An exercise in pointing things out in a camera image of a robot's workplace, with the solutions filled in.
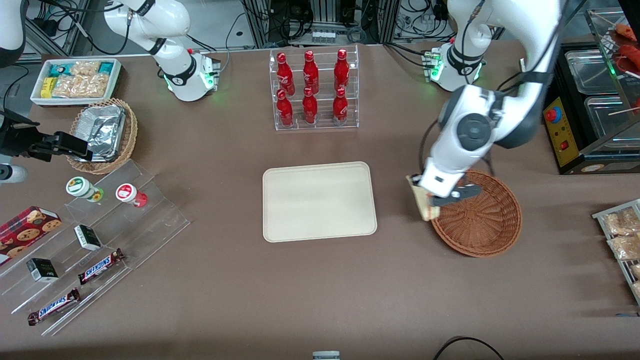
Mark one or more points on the triangle sandwich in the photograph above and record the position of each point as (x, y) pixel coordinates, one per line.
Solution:
(420, 200)

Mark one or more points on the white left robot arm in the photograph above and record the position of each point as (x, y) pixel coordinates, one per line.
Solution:
(500, 20)

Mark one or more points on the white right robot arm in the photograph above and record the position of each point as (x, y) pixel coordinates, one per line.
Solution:
(170, 15)

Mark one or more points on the aluminium foil tray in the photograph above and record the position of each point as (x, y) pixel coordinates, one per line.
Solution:
(102, 130)

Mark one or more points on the brown round wicker basket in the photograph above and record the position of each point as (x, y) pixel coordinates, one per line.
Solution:
(485, 225)

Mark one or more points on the light tan wicker basket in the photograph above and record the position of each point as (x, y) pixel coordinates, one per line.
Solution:
(130, 135)

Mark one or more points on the cream plastic tray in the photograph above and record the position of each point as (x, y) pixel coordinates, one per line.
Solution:
(320, 202)

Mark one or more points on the grey snack tray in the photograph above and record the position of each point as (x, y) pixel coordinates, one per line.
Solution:
(600, 216)

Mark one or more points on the green lid sunflower jar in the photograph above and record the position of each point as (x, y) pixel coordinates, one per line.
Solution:
(80, 186)

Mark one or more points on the yellow snack pack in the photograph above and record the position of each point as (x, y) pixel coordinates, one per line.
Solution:
(47, 87)

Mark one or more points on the large clear puffed snack bag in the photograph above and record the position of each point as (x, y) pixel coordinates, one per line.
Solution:
(80, 86)

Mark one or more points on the red lid strawberry jar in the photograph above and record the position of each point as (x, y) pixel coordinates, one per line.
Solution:
(126, 192)

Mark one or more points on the white plastic bin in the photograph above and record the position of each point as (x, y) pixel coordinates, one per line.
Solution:
(116, 82)

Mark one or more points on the teal snack pack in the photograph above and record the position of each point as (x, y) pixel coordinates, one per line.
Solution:
(106, 68)
(61, 68)

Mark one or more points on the small clear puffed snack bag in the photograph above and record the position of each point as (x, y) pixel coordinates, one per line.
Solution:
(86, 68)

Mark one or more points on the small black carton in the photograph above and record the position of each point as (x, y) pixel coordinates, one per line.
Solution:
(42, 270)
(87, 238)

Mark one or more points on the red cookie box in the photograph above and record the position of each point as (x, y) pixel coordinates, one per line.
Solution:
(25, 232)

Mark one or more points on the clear acrylic step display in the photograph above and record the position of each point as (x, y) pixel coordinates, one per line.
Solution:
(145, 225)

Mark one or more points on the black food warmer yellow panel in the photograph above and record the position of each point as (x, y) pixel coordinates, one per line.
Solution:
(562, 130)

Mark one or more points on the red cola bottle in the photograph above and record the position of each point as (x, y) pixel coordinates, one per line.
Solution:
(310, 74)
(285, 75)
(340, 109)
(310, 109)
(341, 70)
(284, 111)

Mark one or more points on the Snickers bar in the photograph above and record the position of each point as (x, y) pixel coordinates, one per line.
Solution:
(100, 267)
(52, 307)

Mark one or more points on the clear acrylic bottle rack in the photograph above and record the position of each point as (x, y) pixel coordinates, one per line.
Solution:
(325, 125)

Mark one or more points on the clear bag of fried snacks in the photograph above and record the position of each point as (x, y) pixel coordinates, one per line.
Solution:
(636, 271)
(637, 289)
(625, 247)
(620, 222)

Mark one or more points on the steel warmer pan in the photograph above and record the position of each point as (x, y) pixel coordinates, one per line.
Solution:
(590, 70)
(610, 122)

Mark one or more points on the white power strip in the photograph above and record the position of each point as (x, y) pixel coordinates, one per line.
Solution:
(322, 36)

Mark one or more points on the small grey white device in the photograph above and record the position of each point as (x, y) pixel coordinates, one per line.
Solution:
(326, 356)

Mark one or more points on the red sausage on skewer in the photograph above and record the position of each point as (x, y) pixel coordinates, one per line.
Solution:
(627, 31)
(631, 56)

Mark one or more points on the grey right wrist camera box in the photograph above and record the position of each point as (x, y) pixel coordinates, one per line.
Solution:
(12, 174)

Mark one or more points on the aluminium equipment frame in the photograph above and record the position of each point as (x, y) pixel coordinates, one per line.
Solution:
(260, 20)

